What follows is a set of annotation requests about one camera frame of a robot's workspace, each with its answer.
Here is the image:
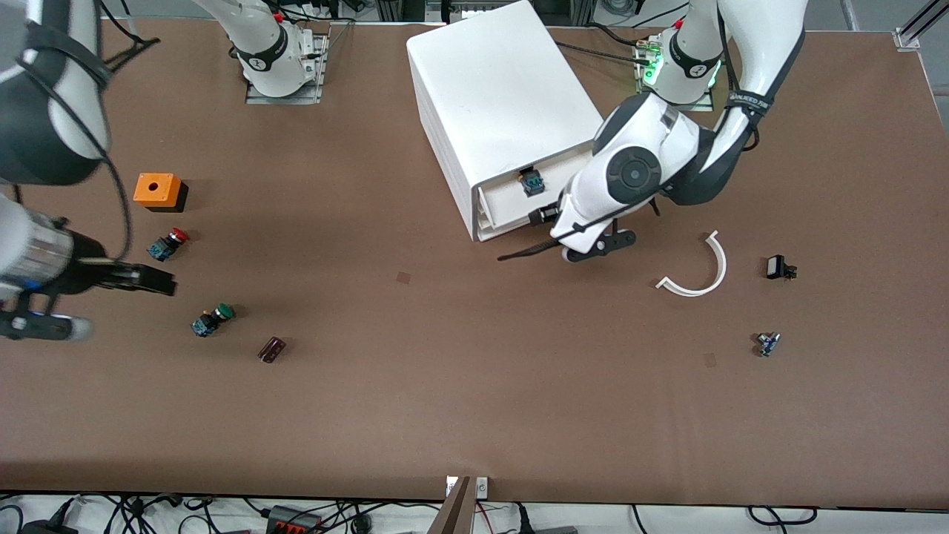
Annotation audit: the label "black looped floor cable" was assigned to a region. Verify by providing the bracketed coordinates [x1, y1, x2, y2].
[747, 506, 819, 527]

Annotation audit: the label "orange button box black base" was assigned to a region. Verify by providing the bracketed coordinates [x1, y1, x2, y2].
[133, 173, 189, 214]

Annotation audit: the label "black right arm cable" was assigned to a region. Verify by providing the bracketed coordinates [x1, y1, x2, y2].
[15, 0, 160, 260]

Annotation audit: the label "silver aluminium corner profile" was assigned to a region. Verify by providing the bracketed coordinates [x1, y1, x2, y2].
[893, 0, 949, 51]

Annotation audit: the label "green push button blue base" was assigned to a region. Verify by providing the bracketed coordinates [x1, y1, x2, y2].
[191, 303, 235, 338]

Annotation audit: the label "black power strip red switches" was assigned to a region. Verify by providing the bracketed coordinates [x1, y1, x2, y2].
[265, 506, 325, 534]

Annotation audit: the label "brown aluminium profile post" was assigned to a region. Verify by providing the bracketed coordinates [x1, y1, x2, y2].
[429, 476, 475, 534]

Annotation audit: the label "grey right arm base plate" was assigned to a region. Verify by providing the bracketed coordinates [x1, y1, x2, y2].
[245, 33, 329, 106]

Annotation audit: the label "red push button blue base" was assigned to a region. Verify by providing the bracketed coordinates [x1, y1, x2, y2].
[147, 228, 190, 262]

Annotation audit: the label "white drawer cabinet housing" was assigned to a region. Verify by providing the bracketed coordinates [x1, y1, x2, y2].
[406, 0, 613, 244]

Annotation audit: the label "grey left arm base plate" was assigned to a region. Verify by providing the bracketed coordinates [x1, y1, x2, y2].
[636, 37, 716, 112]

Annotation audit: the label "white semicircular plastic bracket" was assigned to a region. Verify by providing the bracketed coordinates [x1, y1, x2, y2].
[656, 231, 728, 297]

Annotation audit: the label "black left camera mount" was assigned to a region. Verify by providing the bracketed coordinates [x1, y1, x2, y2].
[586, 228, 638, 257]

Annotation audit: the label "black base supply cable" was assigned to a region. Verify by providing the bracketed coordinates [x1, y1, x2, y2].
[556, 22, 655, 69]

